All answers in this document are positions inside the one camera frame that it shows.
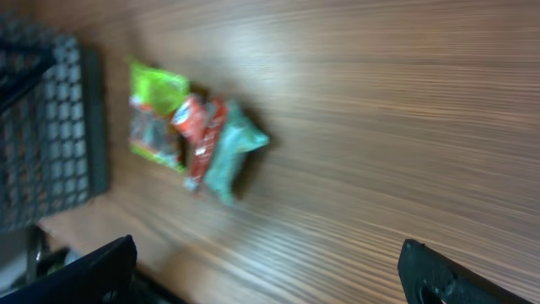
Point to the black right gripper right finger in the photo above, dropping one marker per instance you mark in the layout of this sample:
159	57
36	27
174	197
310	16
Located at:
429	277

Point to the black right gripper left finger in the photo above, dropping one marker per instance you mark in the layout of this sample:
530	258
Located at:
102	276

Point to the teal packet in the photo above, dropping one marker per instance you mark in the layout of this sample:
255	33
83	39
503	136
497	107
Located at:
238	137

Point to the red stick packet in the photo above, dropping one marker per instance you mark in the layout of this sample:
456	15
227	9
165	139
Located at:
204	148

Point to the grey plastic shopping basket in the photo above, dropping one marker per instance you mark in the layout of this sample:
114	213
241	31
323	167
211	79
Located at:
53	138

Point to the green snack bag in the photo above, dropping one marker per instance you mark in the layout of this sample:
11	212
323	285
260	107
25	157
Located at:
155	95

